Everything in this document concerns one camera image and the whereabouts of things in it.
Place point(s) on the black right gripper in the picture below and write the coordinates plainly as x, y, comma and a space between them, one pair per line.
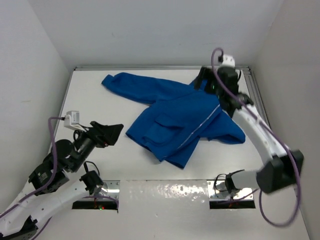
206, 73

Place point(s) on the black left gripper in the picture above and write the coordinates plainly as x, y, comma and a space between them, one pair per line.
105, 134

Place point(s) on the blue zip-up jacket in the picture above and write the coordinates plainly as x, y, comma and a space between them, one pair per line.
176, 118

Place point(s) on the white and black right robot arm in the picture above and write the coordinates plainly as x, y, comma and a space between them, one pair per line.
281, 166

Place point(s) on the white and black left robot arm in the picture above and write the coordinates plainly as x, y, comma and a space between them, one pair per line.
40, 198

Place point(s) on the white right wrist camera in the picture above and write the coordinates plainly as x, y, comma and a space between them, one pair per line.
226, 60

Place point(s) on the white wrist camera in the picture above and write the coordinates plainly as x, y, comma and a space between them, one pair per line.
226, 60
72, 120

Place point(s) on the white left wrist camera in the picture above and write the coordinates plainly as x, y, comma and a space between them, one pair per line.
72, 120

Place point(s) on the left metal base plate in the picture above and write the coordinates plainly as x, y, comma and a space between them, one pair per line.
110, 191

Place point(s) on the metal base plate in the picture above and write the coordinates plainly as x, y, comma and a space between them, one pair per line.
110, 191
217, 192

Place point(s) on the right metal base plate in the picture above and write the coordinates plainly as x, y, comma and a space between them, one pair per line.
217, 192

